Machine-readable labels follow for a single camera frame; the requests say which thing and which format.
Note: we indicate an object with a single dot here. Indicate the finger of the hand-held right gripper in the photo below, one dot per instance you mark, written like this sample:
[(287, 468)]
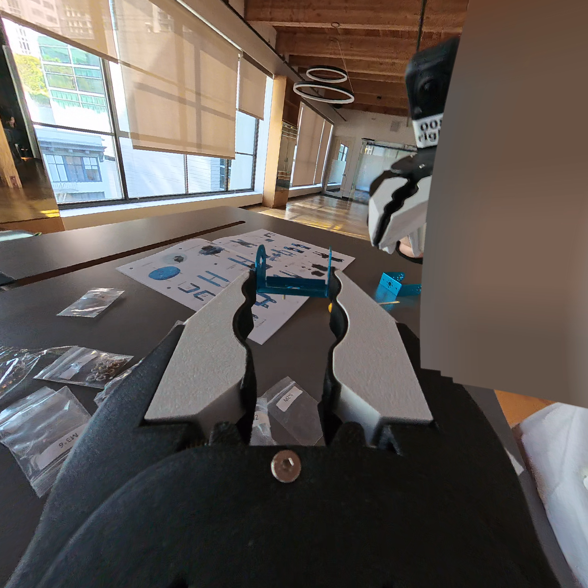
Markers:
[(379, 211), (413, 206)]

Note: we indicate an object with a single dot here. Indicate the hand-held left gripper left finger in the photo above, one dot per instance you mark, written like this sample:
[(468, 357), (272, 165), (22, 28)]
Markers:
[(202, 367)]

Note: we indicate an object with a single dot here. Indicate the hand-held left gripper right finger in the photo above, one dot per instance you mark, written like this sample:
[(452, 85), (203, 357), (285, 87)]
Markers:
[(376, 367)]

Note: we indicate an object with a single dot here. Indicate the blue metal U bracket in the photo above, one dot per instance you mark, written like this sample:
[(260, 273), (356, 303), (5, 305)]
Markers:
[(294, 282)]

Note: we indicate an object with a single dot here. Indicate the dark desk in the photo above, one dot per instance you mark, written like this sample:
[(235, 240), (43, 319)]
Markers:
[(115, 321)]

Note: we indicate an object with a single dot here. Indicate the person's right hand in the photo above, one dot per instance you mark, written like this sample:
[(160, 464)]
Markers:
[(407, 247)]

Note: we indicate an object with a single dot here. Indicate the printed assembly instruction sheet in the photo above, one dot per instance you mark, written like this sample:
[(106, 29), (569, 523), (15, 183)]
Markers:
[(206, 266)]

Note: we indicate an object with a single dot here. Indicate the wooden column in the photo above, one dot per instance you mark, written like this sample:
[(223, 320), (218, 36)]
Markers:
[(275, 147)]

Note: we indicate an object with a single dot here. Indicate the large crumpled clear bag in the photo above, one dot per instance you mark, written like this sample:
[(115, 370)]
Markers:
[(13, 367)]

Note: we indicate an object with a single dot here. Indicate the large window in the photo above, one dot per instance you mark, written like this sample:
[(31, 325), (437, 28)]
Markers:
[(151, 174)]

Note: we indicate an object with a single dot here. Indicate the large beige roller blind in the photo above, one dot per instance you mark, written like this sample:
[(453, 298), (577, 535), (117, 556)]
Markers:
[(179, 82)]

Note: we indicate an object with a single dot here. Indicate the blue perforated metal bracket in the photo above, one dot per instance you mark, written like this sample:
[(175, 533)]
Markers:
[(395, 287)]

